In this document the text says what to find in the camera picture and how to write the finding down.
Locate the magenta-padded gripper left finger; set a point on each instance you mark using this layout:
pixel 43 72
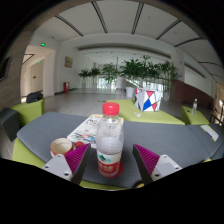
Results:
pixel 77 159

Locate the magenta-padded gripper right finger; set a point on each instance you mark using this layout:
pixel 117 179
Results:
pixel 146 159

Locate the clear red-capped water bottle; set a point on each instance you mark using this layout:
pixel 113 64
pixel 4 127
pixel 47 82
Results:
pixel 109 146

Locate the small clear water bottle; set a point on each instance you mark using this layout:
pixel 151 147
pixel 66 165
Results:
pixel 194 107

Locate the red and white mug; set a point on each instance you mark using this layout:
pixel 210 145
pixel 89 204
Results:
pixel 61 146

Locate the flat round red coaster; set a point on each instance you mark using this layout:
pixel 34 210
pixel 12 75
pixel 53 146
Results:
pixel 121 168

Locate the colourful printed magazine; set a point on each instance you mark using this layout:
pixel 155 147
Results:
pixel 85 130

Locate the low green table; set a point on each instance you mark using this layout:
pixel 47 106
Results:
pixel 153 117

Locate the green seat cushion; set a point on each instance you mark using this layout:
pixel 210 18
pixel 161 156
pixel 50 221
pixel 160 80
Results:
pixel 25 155

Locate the white red blue geometric box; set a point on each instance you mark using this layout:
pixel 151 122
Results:
pixel 148 100

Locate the small green ottoman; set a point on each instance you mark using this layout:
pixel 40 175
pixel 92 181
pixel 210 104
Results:
pixel 195 118

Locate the large green ottoman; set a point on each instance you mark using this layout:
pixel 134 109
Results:
pixel 30 112

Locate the white yellow pamphlet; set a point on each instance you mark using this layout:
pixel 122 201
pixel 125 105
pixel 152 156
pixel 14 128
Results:
pixel 210 132

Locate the white plant pot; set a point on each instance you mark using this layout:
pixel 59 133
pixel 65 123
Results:
pixel 130 92

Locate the red fire extinguisher cabinet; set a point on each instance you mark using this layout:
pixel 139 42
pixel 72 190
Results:
pixel 66 87

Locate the black bag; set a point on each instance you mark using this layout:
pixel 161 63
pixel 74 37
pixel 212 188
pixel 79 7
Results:
pixel 34 97

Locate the dark grey armchair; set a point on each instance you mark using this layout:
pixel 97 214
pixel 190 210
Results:
pixel 8 123

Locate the dark wooden chair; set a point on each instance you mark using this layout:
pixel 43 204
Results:
pixel 218 115

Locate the row of green potted plants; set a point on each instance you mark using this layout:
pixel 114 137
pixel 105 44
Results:
pixel 133 70

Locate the green exit sign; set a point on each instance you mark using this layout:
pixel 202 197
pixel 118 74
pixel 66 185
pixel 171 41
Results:
pixel 43 44

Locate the brown wall plaque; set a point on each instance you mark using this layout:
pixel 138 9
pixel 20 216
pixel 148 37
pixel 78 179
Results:
pixel 68 62

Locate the black wall screen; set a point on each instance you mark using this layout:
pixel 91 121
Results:
pixel 4 68

